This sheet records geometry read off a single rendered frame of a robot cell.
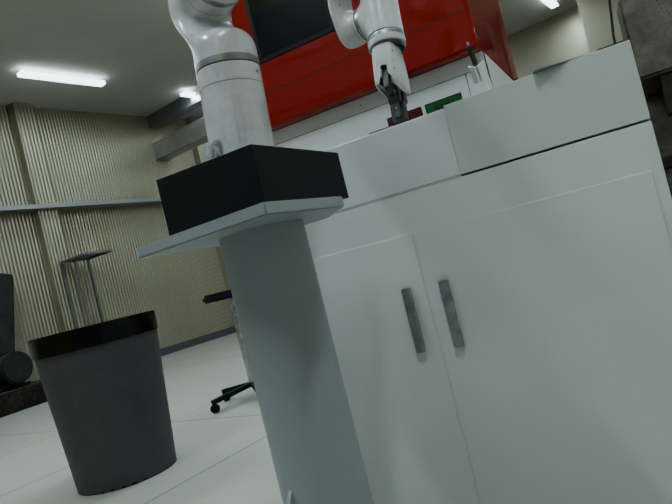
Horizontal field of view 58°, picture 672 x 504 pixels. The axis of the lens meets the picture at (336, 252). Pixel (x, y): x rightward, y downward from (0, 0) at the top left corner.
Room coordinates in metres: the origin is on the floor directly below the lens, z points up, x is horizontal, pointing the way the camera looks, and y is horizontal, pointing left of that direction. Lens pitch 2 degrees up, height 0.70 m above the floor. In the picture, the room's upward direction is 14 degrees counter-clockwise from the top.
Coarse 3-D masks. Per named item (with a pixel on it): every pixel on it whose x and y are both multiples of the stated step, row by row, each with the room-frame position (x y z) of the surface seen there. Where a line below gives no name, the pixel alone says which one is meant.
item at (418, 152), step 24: (432, 120) 1.23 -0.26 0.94; (360, 144) 1.30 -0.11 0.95; (384, 144) 1.28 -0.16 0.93; (408, 144) 1.26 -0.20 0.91; (432, 144) 1.24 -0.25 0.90; (360, 168) 1.31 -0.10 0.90; (384, 168) 1.29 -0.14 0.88; (408, 168) 1.26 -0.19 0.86; (432, 168) 1.24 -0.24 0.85; (456, 168) 1.22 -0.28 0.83; (360, 192) 1.32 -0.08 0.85; (384, 192) 1.29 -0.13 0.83
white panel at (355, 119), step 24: (432, 72) 1.85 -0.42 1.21; (456, 72) 1.81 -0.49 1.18; (384, 96) 1.92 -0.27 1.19; (408, 96) 1.89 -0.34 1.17; (432, 96) 1.85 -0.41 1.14; (312, 120) 2.04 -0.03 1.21; (336, 120) 2.00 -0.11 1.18; (360, 120) 1.97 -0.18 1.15; (384, 120) 1.93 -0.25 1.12; (288, 144) 2.09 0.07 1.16; (312, 144) 2.05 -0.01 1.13; (336, 144) 2.01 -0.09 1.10
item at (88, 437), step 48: (48, 336) 2.57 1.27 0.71; (96, 336) 2.58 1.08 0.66; (144, 336) 2.74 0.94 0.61; (48, 384) 2.63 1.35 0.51; (96, 384) 2.58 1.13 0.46; (144, 384) 2.70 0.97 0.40; (96, 432) 2.59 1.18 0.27; (144, 432) 2.68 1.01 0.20; (96, 480) 2.61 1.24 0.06; (144, 480) 2.66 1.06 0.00
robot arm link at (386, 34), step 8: (376, 32) 1.30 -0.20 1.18; (384, 32) 1.30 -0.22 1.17; (392, 32) 1.30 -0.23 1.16; (400, 32) 1.31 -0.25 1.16; (368, 40) 1.33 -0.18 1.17; (376, 40) 1.30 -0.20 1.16; (384, 40) 1.30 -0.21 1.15; (392, 40) 1.30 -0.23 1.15; (400, 40) 1.31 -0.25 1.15; (368, 48) 1.34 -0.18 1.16
